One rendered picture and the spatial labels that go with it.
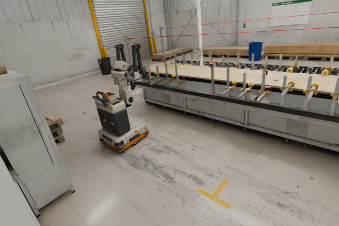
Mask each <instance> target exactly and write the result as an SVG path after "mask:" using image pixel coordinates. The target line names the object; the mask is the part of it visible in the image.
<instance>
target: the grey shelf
mask: <svg viewBox="0 0 339 226"><path fill-rule="evenodd" d="M0 78H10V79H12V80H14V81H17V82H19V83H21V84H22V85H23V88H24V90H25V92H26V95H27V97H28V99H29V102H30V104H31V107H32V109H33V111H34V114H35V116H36V118H37V121H38V123H39V124H40V126H41V127H40V128H41V130H42V132H43V135H44V137H45V139H46V142H47V144H48V147H49V149H50V151H51V154H52V156H53V158H54V161H55V164H53V166H51V167H49V168H47V169H45V170H44V171H42V172H40V173H38V174H36V175H35V176H33V177H31V178H29V179H27V180H26V181H24V182H22V183H21V182H20V181H19V180H18V183H19V185H20V187H21V188H22V190H23V192H24V194H25V196H26V198H27V200H28V201H29V203H30V205H31V207H32V209H33V211H34V212H35V215H36V217H39V216H40V213H39V211H38V209H40V208H42V207H43V206H45V205H46V204H48V203H49V202H51V201H52V200H54V199H56V198H57V197H58V196H60V195H61V194H63V193H64V192H66V191H67V190H69V189H71V192H72V193H74V192H75V189H74V187H73V185H72V183H71V180H70V178H69V175H68V173H67V170H66V168H65V165H64V163H63V160H62V158H61V155H60V153H59V150H58V148H57V145H56V143H55V141H54V138H53V136H52V133H51V131H50V128H49V126H48V123H47V121H46V119H45V116H44V114H43V111H42V109H41V106H40V103H39V101H38V99H37V96H36V94H35V91H34V89H33V86H32V84H31V81H30V79H29V76H27V75H24V74H21V73H18V72H15V71H12V70H7V73H6V74H1V75H0ZM25 80H26V81H25ZM26 83H27V84H26ZM27 85H28V87H27ZM28 88H29V89H28ZM29 91H30V92H31V93H30V92H29ZM31 95H32V96H31ZM32 97H33V99H32ZM36 107H37V108H36ZM37 109H38V110H37ZM38 112H39V113H38ZM39 115H40V116H39ZM42 121H43V123H42ZM43 124H44V125H43ZM48 136H49V137H48ZM49 139H50V140H49ZM53 148H54V149H53ZM54 151H55V152H54ZM61 167H62V168H61ZM62 169H63V170H62ZM63 172H64V173H63ZM37 208H38V209H37Z"/></svg>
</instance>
